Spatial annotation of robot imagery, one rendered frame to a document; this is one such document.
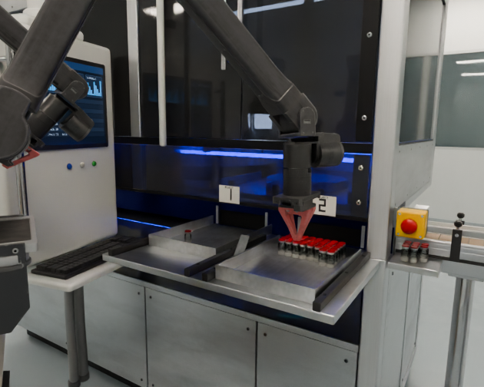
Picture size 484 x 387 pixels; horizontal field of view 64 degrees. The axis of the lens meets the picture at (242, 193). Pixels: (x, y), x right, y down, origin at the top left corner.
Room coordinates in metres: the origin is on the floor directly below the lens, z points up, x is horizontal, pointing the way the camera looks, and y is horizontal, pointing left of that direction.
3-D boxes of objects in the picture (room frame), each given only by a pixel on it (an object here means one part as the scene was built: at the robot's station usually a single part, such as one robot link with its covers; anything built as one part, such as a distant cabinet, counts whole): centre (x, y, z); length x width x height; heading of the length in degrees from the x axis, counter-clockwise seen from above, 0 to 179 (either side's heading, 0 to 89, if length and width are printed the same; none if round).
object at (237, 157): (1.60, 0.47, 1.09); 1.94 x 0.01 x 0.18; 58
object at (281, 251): (1.06, -0.19, 0.90); 0.18 x 0.02 x 0.05; 57
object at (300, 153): (0.79, -0.12, 1.19); 0.07 x 0.06 x 0.07; 117
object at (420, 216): (1.04, -0.47, 0.99); 0.08 x 0.07 x 0.07; 148
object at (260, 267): (0.98, -0.14, 0.90); 0.34 x 0.26 x 0.04; 147
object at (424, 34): (1.47, -0.66, 1.50); 0.85 x 0.01 x 0.59; 148
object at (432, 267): (1.07, -0.51, 0.87); 0.14 x 0.13 x 0.02; 148
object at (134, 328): (2.02, 0.20, 0.44); 2.06 x 1.00 x 0.88; 58
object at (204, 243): (1.26, 0.09, 0.90); 0.34 x 0.26 x 0.04; 148
